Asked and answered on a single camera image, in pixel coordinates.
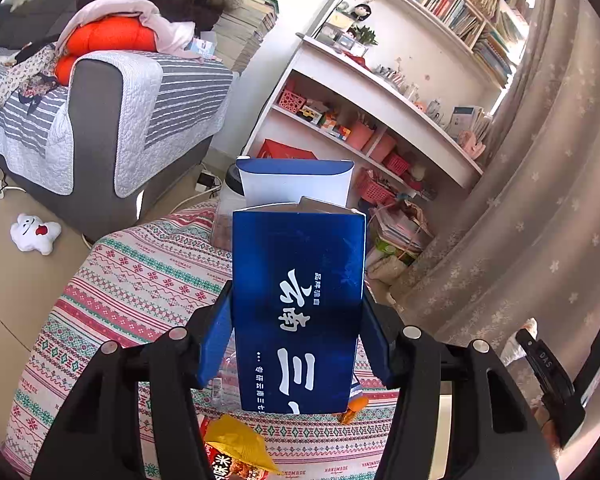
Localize stack of books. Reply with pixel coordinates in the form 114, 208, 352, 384
212, 0, 279, 73

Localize yellow wrapper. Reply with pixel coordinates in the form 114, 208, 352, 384
207, 414, 275, 471

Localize small blue white packet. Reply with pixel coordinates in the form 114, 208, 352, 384
187, 32, 219, 59

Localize colourful puzzle cubes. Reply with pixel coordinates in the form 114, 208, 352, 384
320, 115, 353, 143

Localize orange cushion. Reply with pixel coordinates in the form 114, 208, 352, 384
55, 15, 159, 86

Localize patterned printed blanket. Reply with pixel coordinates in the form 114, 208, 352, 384
2, 200, 411, 480

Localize large pink woven basket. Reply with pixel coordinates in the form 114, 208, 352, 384
355, 167, 396, 206

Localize grey sofa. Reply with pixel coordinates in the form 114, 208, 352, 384
0, 0, 233, 241

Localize pink pot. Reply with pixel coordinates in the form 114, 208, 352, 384
369, 132, 398, 163
347, 120, 376, 151

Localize blue cardboard carton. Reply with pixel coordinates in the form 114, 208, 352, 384
231, 157, 368, 416

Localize white box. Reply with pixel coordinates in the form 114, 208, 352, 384
447, 106, 486, 133

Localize dark brown blanket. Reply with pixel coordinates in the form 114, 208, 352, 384
77, 0, 226, 32

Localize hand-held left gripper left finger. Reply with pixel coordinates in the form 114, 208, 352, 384
30, 280, 236, 480

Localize clear jar black lid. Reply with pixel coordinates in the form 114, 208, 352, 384
211, 162, 246, 251

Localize clear plastic bottle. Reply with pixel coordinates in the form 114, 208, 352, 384
207, 352, 243, 413

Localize pink perforated basket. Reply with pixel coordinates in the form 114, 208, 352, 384
279, 89, 306, 113

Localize red instant noodle cup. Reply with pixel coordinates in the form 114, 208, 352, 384
199, 416, 261, 480

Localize row of small glass bottles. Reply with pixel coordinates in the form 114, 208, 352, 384
375, 62, 426, 101

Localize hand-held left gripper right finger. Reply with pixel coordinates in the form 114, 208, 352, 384
361, 293, 562, 480

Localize green tissue pack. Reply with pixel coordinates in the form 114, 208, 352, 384
375, 240, 411, 263

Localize stack of folded fabrics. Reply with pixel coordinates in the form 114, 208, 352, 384
367, 200, 436, 266

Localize white bookshelf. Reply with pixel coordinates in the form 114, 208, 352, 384
242, 0, 536, 211

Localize dark grey cushion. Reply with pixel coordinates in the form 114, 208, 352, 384
0, 0, 86, 51

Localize orange snack wrapper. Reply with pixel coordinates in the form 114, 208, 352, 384
341, 382, 371, 425

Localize small pink woven basket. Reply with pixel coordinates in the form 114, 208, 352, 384
384, 152, 412, 176

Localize white plush toy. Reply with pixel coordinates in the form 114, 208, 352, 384
10, 213, 62, 256

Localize grey floral curtain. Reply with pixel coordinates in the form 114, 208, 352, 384
390, 0, 600, 461

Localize pink blanket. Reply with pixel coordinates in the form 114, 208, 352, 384
60, 0, 201, 61

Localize floral patterned cloth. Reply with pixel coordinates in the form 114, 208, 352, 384
0, 42, 63, 111

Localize striped quilted sofa cover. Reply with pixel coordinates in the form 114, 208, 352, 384
0, 50, 234, 199

